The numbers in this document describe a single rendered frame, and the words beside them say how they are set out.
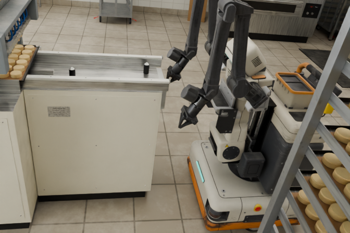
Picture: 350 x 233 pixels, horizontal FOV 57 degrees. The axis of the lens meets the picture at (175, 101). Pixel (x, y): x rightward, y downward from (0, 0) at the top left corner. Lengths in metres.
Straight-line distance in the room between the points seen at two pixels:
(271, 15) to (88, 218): 4.08
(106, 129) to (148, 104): 0.28
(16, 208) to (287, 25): 4.56
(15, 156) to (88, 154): 0.41
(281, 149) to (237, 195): 0.40
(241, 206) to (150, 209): 0.60
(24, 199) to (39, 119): 0.44
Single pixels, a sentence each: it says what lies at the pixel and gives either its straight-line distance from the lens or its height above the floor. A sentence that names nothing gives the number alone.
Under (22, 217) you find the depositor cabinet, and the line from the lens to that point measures 2.06.
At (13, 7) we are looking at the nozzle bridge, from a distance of 1.77.
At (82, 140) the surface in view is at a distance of 1.88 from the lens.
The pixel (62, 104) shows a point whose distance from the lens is 1.75.
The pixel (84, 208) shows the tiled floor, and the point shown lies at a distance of 2.21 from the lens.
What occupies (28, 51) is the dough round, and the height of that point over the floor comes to 0.92.
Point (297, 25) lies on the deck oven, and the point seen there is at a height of 0.29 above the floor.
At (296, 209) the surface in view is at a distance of 1.09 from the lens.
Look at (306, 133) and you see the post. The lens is 0.97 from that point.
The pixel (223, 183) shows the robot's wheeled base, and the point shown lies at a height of 0.28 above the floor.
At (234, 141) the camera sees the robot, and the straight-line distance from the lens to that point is 1.89.
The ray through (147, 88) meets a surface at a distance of 1.70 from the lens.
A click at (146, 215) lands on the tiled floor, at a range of 2.18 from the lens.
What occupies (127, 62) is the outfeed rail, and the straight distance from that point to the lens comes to 1.95.
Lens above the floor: 1.70
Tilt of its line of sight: 32 degrees down
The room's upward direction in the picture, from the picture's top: 8 degrees clockwise
